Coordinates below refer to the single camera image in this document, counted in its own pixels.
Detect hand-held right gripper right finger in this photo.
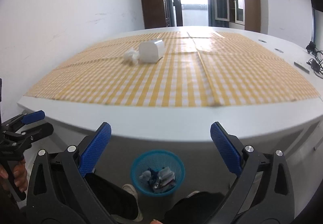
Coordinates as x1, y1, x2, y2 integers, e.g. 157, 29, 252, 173
207, 122, 296, 224

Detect yellow checkered tablecloth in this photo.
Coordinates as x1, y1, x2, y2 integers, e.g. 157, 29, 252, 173
23, 31, 322, 108

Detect crumpled white tissue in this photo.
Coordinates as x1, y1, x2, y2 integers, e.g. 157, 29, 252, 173
123, 47, 141, 65

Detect person's left leg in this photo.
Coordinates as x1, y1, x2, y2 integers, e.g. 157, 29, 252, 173
85, 173, 140, 221

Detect blue mesh trash basket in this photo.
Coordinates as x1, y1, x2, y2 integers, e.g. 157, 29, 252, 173
130, 149, 186, 197

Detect person's right leg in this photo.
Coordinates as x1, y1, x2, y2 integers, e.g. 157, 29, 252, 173
164, 191, 225, 224

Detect white box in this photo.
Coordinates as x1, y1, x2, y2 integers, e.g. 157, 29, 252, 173
138, 39, 165, 64

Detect person's left hand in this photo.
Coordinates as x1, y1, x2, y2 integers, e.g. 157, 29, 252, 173
0, 159, 28, 193

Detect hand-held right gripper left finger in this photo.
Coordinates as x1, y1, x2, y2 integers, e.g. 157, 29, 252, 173
25, 122, 120, 224

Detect black cables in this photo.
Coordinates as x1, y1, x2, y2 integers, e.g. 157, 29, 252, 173
305, 41, 323, 74

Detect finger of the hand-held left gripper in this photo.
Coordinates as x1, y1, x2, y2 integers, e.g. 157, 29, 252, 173
0, 110, 46, 134
0, 122, 54, 151

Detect grey strip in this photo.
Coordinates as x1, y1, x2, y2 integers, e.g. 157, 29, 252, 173
294, 61, 310, 73

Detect person's leg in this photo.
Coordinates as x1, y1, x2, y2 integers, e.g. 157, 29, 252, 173
85, 173, 140, 221
164, 191, 225, 224

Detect brown cabinet with glass doors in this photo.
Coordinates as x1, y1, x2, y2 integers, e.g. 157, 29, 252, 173
212, 0, 261, 33

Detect person's left white shoe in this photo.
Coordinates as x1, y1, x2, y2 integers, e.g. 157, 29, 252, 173
122, 184, 144, 222

